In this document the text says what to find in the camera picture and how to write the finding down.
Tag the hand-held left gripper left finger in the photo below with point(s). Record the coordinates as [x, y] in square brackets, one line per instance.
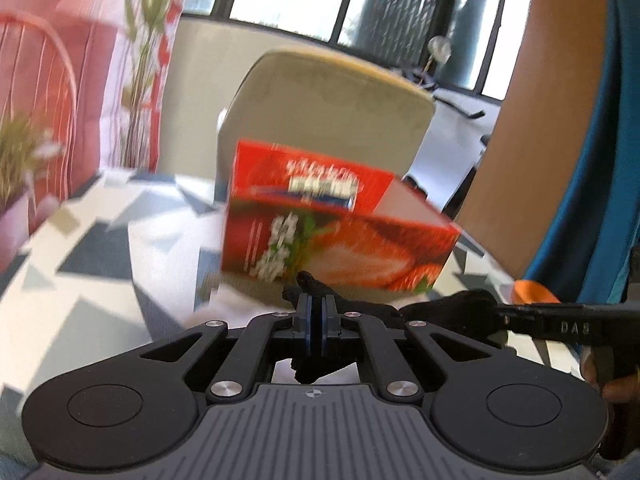
[308, 321]

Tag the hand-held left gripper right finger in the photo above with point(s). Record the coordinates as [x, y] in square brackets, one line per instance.
[327, 321]

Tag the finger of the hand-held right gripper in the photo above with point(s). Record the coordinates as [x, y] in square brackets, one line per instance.
[520, 319]

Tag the red strawberry print cardboard box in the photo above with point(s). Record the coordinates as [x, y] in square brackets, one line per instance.
[350, 250]

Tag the black cloth glove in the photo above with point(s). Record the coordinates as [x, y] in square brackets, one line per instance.
[435, 315]

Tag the person's right hand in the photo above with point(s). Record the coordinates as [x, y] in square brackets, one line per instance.
[622, 390]

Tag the orange plastic scoop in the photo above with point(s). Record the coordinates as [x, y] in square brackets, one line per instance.
[532, 291]

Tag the blue cloth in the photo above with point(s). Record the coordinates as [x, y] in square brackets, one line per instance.
[600, 185]

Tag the white board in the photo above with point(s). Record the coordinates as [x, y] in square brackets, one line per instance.
[450, 155]

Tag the black exercise bike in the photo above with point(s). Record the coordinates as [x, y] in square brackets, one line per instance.
[470, 114]

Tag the beige upholstered chair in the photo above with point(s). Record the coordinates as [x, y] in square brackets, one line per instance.
[325, 105]

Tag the geometric print tablecloth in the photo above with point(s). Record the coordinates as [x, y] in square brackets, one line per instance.
[90, 285]

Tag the white round lamp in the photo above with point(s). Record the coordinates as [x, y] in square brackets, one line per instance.
[440, 47]

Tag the pink printed backdrop cloth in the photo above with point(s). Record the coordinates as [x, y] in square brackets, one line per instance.
[90, 85]

